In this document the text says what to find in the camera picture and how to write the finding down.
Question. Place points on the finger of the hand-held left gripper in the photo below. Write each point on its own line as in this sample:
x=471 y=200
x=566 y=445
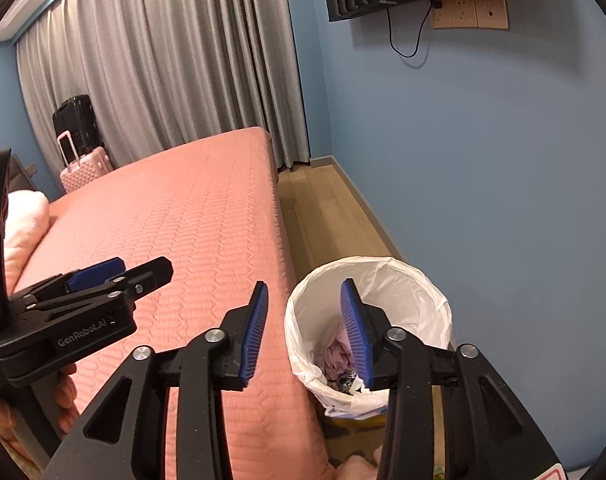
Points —
x=153 y=275
x=93 y=272

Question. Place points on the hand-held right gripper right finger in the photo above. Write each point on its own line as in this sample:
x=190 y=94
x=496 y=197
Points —
x=355 y=335

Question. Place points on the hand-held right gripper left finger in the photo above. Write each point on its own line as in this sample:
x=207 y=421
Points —
x=253 y=335

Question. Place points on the purple cloth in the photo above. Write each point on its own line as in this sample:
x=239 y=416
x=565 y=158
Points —
x=338 y=355

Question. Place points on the dark speckled cloth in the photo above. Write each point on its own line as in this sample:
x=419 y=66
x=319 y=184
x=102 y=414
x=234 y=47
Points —
x=347 y=382

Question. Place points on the yellow waste bin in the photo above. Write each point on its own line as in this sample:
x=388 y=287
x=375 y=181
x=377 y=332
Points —
x=353 y=421

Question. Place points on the person's left hand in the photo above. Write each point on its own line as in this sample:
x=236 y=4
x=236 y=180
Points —
x=67 y=395

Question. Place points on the pink fluffy pillow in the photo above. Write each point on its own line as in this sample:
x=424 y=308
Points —
x=25 y=230

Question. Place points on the bed with pink quilted cover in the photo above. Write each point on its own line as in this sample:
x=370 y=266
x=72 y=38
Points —
x=198 y=200

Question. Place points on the pink suitcase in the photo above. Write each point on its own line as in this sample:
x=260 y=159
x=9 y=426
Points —
x=90 y=170

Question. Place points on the dark grey headboard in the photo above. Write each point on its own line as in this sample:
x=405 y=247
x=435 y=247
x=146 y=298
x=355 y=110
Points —
x=23 y=175

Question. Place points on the black suitcase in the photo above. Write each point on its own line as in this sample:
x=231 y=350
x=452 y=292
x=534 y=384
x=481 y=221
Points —
x=80 y=120

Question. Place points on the grey curtain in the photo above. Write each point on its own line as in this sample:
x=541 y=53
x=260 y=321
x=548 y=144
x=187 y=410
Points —
x=173 y=60

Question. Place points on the beige wall socket panel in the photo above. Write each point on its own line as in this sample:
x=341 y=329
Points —
x=465 y=10

